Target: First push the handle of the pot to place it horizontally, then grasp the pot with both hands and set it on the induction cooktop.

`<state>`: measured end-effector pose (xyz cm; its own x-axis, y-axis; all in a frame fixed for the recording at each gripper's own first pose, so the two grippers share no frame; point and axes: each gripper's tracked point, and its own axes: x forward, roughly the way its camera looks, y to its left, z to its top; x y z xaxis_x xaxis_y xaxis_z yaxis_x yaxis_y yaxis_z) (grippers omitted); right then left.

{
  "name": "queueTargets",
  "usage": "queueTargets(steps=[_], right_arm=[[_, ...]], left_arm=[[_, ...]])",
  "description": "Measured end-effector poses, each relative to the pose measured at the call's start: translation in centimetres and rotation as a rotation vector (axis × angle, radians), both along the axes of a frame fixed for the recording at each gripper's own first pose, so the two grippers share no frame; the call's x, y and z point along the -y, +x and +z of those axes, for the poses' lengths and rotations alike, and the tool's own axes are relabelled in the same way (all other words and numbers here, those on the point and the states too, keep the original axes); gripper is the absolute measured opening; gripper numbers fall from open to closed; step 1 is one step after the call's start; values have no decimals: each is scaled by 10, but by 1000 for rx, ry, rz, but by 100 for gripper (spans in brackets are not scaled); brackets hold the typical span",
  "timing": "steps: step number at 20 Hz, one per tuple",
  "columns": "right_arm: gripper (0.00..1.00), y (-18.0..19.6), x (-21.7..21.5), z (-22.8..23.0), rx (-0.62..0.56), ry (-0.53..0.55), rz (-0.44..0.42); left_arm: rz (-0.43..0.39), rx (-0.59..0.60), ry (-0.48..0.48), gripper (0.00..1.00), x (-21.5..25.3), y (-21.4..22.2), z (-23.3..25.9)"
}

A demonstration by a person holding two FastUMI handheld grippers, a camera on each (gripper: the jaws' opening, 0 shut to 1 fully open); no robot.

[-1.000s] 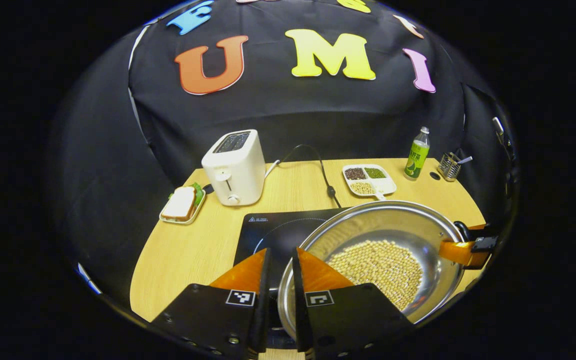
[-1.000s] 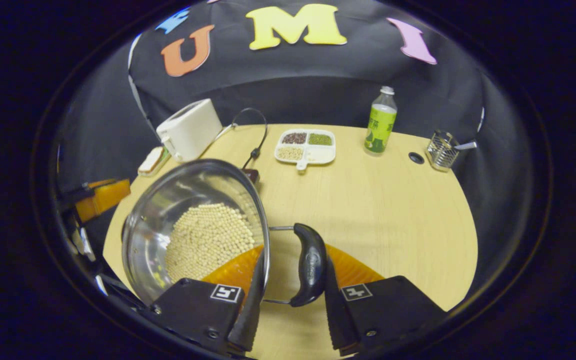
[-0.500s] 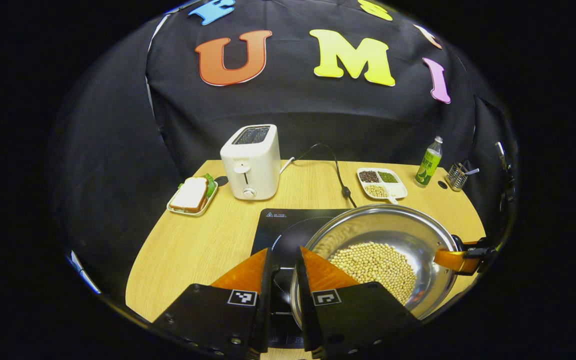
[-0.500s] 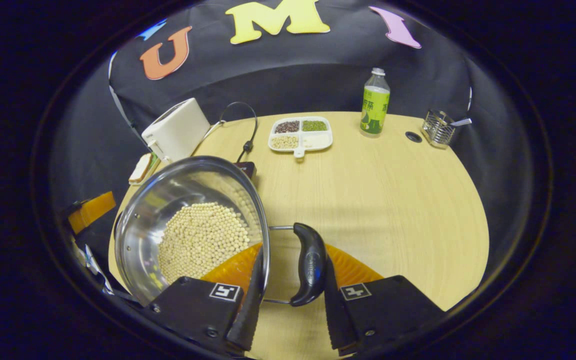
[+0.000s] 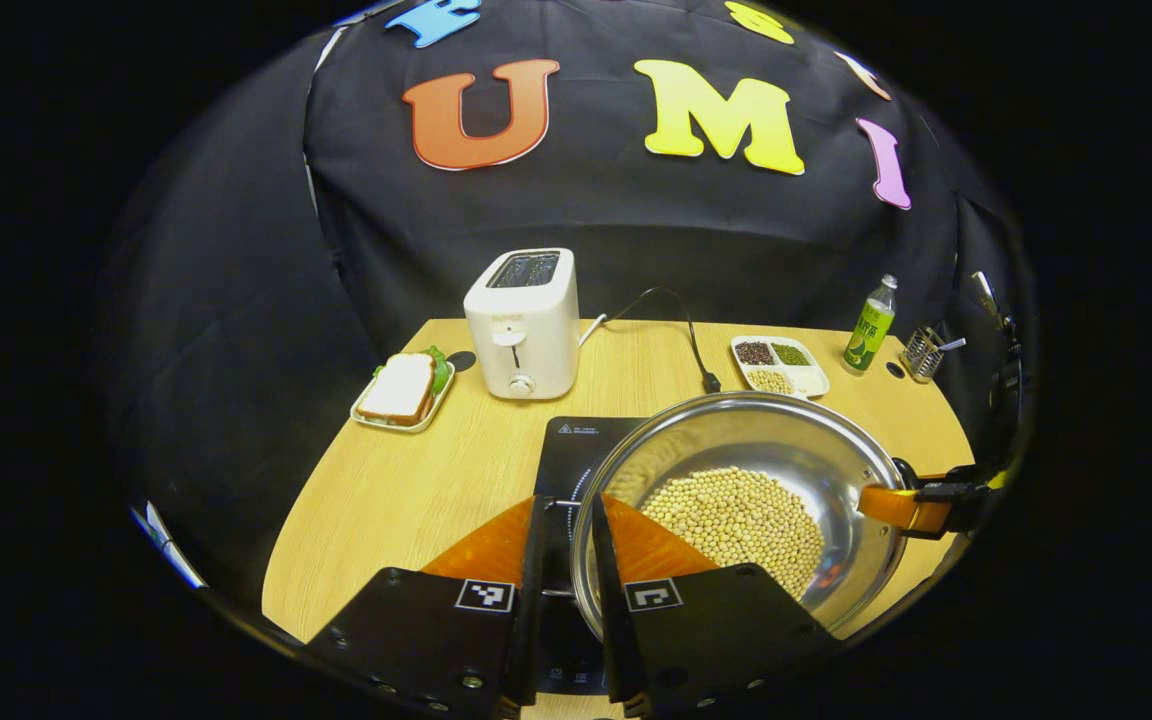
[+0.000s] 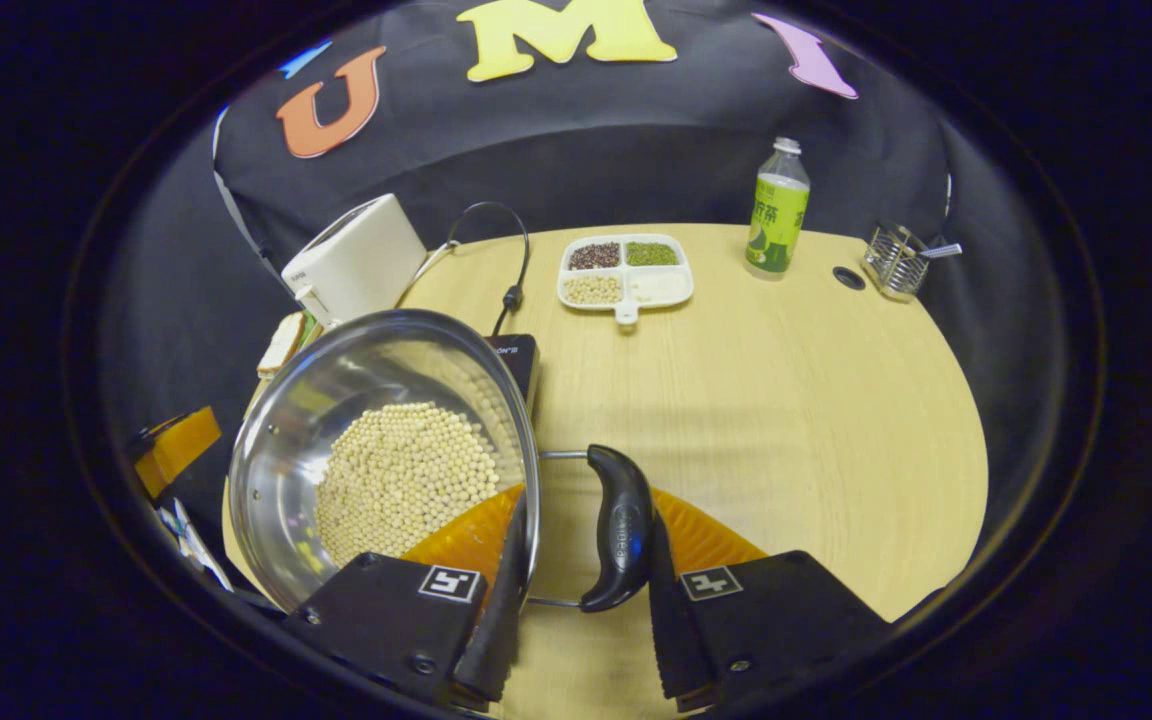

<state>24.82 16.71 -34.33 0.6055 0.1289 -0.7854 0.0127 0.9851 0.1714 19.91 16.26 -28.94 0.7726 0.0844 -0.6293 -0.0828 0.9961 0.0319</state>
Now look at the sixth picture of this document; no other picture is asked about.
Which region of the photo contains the wire utensil holder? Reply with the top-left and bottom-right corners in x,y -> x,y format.
861,222 -> 932,303

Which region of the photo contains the black power cable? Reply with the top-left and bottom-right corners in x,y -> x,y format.
444,201 -> 532,336

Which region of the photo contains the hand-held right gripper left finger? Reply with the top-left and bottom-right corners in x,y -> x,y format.
281,485 -> 537,713

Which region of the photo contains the green drink bottle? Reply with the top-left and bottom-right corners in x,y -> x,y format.
744,137 -> 812,280

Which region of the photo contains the stainless steel pot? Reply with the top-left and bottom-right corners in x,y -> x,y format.
228,308 -> 657,613

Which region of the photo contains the bread sandwich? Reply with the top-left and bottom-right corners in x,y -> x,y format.
256,310 -> 325,379

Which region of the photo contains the pile of soybeans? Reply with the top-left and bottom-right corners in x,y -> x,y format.
314,402 -> 502,569

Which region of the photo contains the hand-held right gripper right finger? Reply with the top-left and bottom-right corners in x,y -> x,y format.
648,488 -> 892,713

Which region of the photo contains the black induction cooktop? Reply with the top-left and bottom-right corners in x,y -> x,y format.
481,333 -> 542,416

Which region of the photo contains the white divided bean tray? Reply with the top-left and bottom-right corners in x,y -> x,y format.
557,234 -> 695,327

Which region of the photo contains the white toaster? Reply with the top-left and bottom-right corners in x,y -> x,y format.
281,193 -> 429,329

